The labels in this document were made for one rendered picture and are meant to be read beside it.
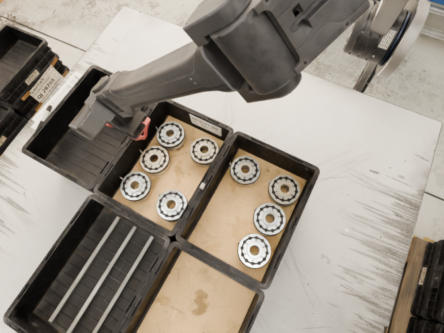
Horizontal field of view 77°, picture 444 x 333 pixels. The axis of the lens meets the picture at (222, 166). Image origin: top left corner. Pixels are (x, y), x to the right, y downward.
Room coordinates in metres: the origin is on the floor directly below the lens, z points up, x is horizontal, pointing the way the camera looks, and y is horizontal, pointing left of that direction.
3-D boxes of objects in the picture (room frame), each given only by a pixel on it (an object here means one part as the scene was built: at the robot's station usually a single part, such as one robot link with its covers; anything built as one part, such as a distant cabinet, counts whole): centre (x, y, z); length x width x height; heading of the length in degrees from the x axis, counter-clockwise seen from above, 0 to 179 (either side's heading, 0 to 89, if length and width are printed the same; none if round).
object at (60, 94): (0.75, 0.65, 0.70); 0.33 x 0.23 x 0.01; 148
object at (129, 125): (0.38, 0.24, 1.17); 0.10 x 0.07 x 0.07; 56
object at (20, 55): (1.18, 1.12, 0.37); 0.40 x 0.30 x 0.45; 148
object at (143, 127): (0.38, 0.22, 1.10); 0.07 x 0.07 x 0.09; 56
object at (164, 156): (0.39, 0.23, 0.86); 0.10 x 0.10 x 0.01
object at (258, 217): (0.14, -0.14, 0.86); 0.10 x 0.10 x 0.01
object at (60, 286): (0.02, 0.40, 0.87); 0.40 x 0.30 x 0.11; 147
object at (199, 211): (0.19, -0.07, 0.87); 0.40 x 0.30 x 0.11; 147
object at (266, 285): (0.19, -0.07, 0.92); 0.40 x 0.30 x 0.02; 147
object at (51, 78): (1.11, 0.97, 0.41); 0.31 x 0.02 x 0.16; 148
